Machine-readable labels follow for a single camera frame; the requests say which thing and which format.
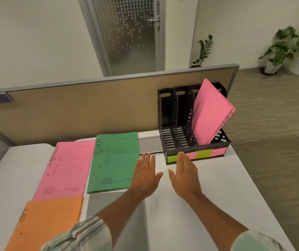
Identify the person's right hand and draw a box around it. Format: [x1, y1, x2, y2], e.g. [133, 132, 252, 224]
[168, 151, 204, 201]

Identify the person's left hand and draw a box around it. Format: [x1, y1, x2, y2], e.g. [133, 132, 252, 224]
[129, 153, 164, 200]

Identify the green folder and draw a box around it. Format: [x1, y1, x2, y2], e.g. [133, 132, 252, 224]
[86, 132, 140, 194]

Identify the grey folder white spine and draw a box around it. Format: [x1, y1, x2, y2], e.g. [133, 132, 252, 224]
[86, 190, 150, 251]

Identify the black perforated file rack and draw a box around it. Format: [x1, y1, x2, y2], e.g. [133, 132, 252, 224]
[157, 81, 231, 165]

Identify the pink folder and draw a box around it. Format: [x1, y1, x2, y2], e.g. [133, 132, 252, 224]
[191, 78, 236, 146]
[32, 139, 96, 201]

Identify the orange folder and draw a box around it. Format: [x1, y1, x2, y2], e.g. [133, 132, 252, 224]
[5, 196, 85, 251]

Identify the person's left forearm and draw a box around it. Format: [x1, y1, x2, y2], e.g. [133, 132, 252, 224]
[96, 189, 146, 243]

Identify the person's right forearm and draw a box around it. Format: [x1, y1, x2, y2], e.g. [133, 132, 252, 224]
[189, 193, 249, 246]

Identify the person's right shirt sleeve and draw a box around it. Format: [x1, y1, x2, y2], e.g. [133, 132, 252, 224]
[230, 230, 287, 251]

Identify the tan desk partition panel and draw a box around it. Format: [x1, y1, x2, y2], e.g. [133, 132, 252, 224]
[0, 64, 240, 147]

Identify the slim leafy green plant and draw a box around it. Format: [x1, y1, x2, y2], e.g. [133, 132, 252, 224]
[190, 35, 214, 68]

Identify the potted plant white pot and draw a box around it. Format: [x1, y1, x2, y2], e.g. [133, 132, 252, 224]
[258, 24, 299, 76]

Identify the frosted glass door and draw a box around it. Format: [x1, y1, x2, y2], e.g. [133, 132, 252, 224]
[77, 0, 166, 77]

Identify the grey cable tray cover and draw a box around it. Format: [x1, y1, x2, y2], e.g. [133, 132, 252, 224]
[138, 136, 163, 154]

